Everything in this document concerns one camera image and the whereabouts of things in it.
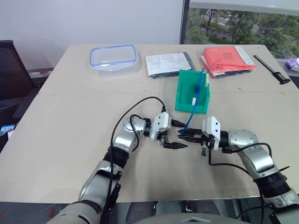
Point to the clear container with blue rim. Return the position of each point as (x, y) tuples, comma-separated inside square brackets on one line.
[(113, 56)]

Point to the black office chair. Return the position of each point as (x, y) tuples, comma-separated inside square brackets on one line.
[(11, 74)]

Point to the red package with white label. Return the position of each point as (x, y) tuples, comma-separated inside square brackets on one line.
[(222, 59)]

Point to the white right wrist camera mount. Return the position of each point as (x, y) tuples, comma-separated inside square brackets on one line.
[(212, 129)]

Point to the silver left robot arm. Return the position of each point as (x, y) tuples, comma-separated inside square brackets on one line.
[(121, 140)]

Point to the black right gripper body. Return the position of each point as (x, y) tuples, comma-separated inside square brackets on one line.
[(207, 142)]

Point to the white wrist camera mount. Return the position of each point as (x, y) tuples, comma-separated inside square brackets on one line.
[(161, 122), (212, 129)]

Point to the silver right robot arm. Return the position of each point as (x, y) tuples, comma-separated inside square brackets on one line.
[(243, 138)]

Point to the white coupler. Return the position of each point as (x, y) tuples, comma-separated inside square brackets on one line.
[(180, 138)]

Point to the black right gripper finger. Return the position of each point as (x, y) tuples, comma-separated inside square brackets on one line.
[(192, 132), (194, 138)]

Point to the purple and white bag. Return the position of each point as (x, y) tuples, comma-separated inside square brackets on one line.
[(294, 64)]

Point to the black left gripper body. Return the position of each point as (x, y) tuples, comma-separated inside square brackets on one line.
[(163, 137)]

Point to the blue printed card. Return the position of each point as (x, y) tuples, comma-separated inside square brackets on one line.
[(7, 129)]

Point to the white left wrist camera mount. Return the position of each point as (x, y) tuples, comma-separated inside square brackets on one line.
[(161, 122)]

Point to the dark package with white sheet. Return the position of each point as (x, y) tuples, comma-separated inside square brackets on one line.
[(165, 64)]

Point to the dark window frame post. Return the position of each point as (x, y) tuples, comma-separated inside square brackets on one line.
[(185, 21)]

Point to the green plastic bin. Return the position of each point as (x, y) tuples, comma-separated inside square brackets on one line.
[(187, 93)]

